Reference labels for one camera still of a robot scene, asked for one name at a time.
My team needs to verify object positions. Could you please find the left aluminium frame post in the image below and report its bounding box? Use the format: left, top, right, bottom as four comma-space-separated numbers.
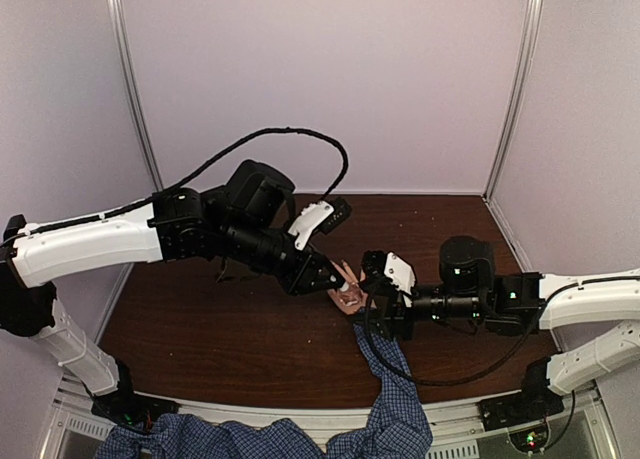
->
106, 0, 164, 192

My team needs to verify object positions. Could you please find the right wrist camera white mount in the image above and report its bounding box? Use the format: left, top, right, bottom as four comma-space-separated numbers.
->
361, 250, 416, 297

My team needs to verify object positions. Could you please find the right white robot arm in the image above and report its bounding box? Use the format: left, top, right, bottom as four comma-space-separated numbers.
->
355, 236, 639, 421

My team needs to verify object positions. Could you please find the right aluminium frame post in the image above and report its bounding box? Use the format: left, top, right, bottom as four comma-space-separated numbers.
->
483, 0, 544, 204

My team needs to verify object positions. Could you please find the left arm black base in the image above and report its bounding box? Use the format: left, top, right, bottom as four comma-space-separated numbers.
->
91, 395, 179, 426

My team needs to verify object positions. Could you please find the aluminium frame post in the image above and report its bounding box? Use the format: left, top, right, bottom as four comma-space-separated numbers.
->
483, 0, 544, 204
106, 0, 164, 192

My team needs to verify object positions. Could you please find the pink nail polish bottle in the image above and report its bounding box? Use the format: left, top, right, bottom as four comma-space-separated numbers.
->
337, 289, 363, 314

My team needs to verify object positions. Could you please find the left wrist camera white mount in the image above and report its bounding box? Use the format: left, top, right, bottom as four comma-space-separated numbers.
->
287, 197, 352, 251

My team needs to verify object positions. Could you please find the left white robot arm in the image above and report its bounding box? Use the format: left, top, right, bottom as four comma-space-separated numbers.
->
1, 160, 351, 423

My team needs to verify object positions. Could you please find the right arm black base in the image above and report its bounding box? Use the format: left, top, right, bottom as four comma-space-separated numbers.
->
478, 392, 564, 432

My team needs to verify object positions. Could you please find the right black cable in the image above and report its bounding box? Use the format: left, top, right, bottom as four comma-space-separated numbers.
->
362, 278, 546, 388

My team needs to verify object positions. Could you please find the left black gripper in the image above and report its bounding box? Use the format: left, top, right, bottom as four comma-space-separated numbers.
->
220, 216, 346, 297

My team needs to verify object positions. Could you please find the left black braided cable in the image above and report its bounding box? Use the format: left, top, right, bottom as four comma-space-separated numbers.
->
99, 125, 350, 220

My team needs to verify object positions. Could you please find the mannequin hand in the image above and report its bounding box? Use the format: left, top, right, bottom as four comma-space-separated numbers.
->
328, 261, 367, 315

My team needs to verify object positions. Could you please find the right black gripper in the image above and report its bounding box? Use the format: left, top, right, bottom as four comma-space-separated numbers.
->
345, 278, 484, 343

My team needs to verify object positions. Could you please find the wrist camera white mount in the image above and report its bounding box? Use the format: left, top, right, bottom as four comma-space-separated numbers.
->
287, 197, 352, 251
361, 250, 416, 297

